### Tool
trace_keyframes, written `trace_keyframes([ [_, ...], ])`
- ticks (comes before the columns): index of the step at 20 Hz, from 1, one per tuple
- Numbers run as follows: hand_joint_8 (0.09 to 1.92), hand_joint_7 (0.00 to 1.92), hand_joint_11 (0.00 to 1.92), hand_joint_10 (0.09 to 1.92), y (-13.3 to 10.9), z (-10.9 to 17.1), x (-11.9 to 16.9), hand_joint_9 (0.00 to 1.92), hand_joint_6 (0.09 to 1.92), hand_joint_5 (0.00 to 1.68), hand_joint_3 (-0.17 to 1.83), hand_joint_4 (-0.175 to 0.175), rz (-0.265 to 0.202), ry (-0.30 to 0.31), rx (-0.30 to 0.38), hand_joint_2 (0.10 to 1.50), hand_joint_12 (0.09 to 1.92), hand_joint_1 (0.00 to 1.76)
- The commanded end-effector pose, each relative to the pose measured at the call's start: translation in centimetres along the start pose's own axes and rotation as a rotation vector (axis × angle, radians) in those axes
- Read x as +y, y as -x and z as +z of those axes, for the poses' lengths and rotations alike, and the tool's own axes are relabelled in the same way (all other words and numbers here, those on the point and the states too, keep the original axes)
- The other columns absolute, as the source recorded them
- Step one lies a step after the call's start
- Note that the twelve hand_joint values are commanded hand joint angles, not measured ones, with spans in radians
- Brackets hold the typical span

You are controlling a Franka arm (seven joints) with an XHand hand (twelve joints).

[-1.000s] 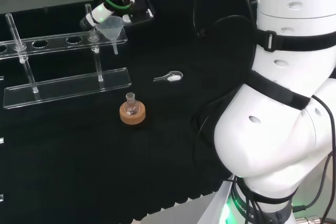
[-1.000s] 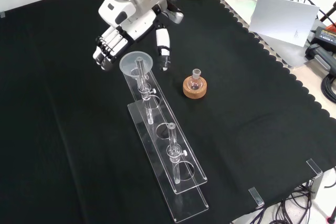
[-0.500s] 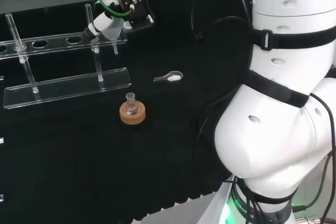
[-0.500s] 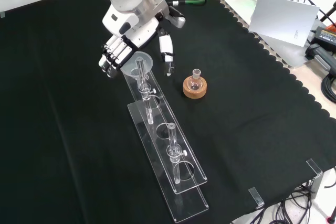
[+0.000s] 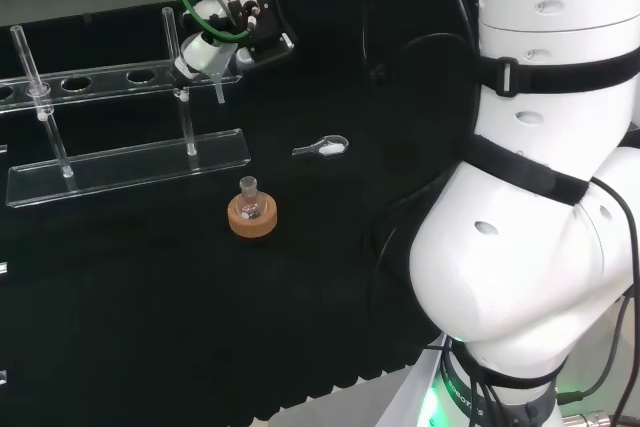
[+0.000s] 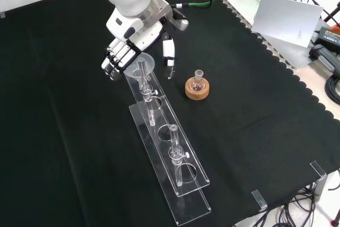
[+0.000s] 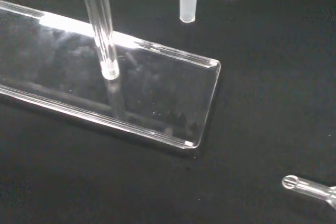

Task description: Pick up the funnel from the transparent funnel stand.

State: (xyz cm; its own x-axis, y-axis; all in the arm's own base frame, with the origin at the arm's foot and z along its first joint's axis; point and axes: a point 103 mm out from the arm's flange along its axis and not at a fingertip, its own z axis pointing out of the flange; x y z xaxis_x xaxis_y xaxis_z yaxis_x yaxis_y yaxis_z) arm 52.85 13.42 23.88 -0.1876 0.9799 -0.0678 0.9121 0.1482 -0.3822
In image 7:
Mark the black bench cloth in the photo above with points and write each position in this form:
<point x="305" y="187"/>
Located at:
<point x="262" y="103"/>

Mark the clear acrylic funnel stand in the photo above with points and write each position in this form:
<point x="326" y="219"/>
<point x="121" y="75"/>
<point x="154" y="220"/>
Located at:
<point x="157" y="90"/>

